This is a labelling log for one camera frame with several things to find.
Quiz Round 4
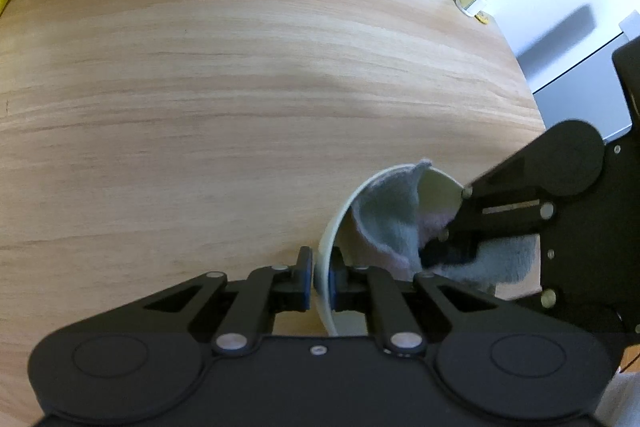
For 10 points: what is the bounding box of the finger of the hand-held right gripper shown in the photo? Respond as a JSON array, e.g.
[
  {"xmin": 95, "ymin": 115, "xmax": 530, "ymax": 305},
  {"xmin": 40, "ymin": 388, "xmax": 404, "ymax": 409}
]
[{"xmin": 419, "ymin": 133, "xmax": 557, "ymax": 268}]

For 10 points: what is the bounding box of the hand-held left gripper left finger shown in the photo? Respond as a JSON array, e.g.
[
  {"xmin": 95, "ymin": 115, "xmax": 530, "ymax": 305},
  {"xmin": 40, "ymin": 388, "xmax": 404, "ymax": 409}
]
[{"xmin": 144, "ymin": 246, "xmax": 314, "ymax": 356}]

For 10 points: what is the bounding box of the white bowl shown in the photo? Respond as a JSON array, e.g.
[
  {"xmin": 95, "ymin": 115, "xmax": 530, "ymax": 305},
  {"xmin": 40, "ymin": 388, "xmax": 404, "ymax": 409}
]
[{"xmin": 317, "ymin": 163, "xmax": 468, "ymax": 339}]

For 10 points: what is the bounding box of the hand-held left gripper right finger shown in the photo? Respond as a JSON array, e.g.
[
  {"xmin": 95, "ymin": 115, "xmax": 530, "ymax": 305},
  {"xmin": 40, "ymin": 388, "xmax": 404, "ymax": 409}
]
[{"xmin": 331, "ymin": 248, "xmax": 502, "ymax": 356}]

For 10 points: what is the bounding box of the white wall socket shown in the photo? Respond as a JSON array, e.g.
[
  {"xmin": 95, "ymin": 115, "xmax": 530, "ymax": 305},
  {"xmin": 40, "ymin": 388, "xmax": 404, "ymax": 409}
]
[{"xmin": 618, "ymin": 10, "xmax": 640, "ymax": 42}]

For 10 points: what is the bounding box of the grey cabinet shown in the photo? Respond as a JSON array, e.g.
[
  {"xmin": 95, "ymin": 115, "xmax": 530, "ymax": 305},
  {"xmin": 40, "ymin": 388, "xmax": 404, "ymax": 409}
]
[{"xmin": 516, "ymin": 3, "xmax": 636, "ymax": 144}]

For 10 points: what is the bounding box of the grey and pink cleaning cloth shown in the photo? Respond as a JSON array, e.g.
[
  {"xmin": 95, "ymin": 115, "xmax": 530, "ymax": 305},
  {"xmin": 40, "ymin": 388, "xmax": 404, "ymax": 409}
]
[{"xmin": 349, "ymin": 159, "xmax": 544, "ymax": 294}]

